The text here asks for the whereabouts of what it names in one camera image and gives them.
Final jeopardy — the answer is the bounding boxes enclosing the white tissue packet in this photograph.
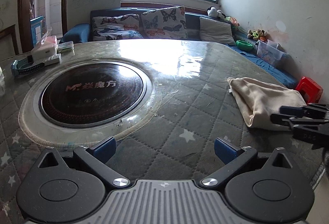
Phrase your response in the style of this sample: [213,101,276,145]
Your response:
[0,68,6,96]

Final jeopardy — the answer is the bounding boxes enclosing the left butterfly pillow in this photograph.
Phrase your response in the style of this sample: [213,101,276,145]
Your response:
[92,14,143,41]

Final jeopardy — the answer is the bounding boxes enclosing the brown wooden door frame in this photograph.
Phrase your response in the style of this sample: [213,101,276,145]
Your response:
[17,0,68,53]

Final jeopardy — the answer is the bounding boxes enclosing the cream knit garment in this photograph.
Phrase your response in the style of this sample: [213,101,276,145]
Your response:
[227,77,306,131]

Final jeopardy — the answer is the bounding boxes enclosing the pink tissue pack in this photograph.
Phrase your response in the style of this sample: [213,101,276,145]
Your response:
[31,28,58,61]

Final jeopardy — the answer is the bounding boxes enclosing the clear plastic storage box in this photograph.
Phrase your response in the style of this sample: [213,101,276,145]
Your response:
[256,40,289,68]

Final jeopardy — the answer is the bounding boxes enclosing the green card box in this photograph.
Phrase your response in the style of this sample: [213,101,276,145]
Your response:
[57,41,74,54]

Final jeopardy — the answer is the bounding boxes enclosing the red plastic stool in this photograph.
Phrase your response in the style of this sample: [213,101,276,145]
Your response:
[295,76,323,104]

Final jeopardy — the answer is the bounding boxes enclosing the small plush toys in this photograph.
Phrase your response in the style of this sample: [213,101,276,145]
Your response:
[247,29,268,42]

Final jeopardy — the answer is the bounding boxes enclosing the right butterfly pillow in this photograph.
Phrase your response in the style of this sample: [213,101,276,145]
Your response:
[141,6,188,40]

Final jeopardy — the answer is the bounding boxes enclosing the dark wooden chair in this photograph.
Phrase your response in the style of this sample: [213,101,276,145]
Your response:
[0,24,19,61]

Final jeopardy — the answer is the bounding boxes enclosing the grey plain cushion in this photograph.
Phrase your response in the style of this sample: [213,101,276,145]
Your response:
[200,17,236,46]

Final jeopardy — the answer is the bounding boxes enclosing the blue white cabinet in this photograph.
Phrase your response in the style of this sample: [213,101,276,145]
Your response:
[30,15,45,46]

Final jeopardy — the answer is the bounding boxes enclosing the black round induction cooktop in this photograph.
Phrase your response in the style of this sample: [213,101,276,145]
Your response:
[38,61,149,129]

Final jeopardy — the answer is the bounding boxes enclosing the white flat box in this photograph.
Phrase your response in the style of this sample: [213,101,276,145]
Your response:
[33,53,61,66]

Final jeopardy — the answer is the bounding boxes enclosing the butterfly pillow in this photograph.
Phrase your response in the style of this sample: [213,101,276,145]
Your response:
[141,6,188,40]
[92,14,143,41]

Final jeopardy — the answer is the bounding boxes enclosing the panda plush toy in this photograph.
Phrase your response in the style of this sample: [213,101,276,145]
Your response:
[207,7,226,20]

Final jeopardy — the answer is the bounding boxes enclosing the green plastic bowl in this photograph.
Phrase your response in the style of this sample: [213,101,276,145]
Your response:
[236,40,254,52]

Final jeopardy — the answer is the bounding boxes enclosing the blue sectional sofa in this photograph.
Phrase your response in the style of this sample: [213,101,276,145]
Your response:
[60,6,298,89]

